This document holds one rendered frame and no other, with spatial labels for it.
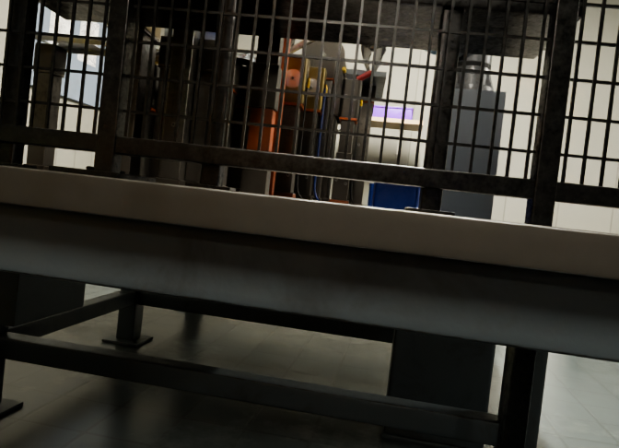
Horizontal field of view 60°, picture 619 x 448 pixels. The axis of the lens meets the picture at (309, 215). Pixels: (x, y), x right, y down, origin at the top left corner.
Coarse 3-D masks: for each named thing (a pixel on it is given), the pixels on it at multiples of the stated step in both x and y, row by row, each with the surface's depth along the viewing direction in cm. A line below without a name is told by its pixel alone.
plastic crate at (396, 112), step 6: (378, 108) 399; (384, 108) 398; (390, 108) 397; (396, 108) 396; (402, 108) 395; (408, 108) 394; (378, 114) 399; (390, 114) 397; (396, 114) 396; (402, 114) 395; (408, 114) 395
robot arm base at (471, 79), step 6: (468, 66) 170; (474, 66) 170; (480, 66) 170; (486, 66) 171; (456, 78) 172; (468, 78) 169; (474, 78) 168; (486, 78) 171; (456, 84) 171; (468, 84) 168; (474, 84) 168; (486, 84) 171; (492, 84) 172; (492, 90) 171
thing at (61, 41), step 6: (36, 36) 119; (42, 36) 119; (48, 36) 119; (48, 42) 125; (60, 42) 124; (66, 42) 123; (78, 42) 118; (84, 42) 118; (90, 42) 118; (96, 42) 118; (66, 48) 129; (78, 48) 127; (84, 48) 127; (90, 48) 126; (96, 48) 125; (90, 54) 128; (96, 54) 128; (156, 54) 125; (156, 60) 127
